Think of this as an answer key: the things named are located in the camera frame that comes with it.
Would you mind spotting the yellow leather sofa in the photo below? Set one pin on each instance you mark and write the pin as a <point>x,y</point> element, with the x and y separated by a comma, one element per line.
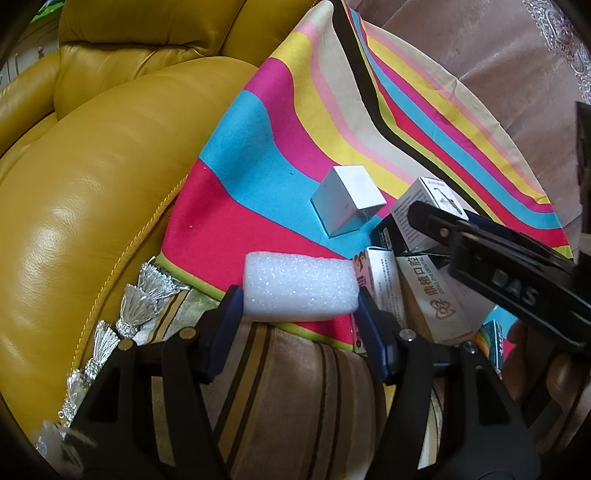
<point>92,184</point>

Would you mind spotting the white cabinet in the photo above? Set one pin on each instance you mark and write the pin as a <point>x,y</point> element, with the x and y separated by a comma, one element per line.
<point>23,60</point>

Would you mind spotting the narrow white box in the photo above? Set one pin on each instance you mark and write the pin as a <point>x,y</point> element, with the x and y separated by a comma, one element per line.
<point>466,290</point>

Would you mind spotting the green object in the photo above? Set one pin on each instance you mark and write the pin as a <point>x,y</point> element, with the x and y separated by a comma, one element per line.
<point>46,10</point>

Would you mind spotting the beige box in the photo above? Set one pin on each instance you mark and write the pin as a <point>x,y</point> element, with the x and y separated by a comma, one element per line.
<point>431,302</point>

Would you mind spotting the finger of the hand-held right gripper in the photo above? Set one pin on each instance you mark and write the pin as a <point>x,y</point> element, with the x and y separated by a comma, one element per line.
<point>512,237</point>
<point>436,224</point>

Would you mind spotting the silver cube box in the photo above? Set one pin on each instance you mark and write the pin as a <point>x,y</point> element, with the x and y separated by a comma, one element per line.
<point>348,198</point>

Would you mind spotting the rainbow printed box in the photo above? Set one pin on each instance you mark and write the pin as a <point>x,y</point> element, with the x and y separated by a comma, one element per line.
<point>491,342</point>

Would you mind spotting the striped plush blanket with tassels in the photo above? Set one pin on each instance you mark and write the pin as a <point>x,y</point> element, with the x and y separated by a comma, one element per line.
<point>286,383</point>

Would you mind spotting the pinkish brown curtain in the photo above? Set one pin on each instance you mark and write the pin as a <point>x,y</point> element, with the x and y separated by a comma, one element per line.
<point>485,69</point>

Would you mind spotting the person's right hand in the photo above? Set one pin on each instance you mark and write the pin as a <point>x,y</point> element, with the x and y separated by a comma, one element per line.
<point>563,387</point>

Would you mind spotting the white foam block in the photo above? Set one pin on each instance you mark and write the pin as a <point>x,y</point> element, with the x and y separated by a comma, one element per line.
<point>300,290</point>

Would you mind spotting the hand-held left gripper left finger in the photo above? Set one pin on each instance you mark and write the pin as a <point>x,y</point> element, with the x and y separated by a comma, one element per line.
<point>228,323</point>

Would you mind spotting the white box with black print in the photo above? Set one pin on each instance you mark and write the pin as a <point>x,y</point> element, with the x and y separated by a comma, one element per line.
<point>427,198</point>

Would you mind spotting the lace curtain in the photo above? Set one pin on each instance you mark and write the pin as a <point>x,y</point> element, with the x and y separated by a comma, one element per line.
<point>558,41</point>

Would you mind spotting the white and red box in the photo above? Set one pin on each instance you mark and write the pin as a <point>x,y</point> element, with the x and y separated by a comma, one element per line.
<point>383,281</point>

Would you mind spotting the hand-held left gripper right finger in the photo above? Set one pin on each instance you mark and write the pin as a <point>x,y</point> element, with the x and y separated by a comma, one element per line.
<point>375,332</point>

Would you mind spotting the colourful striped cloth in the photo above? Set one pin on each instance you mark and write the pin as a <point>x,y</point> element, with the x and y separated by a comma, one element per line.
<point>277,138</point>

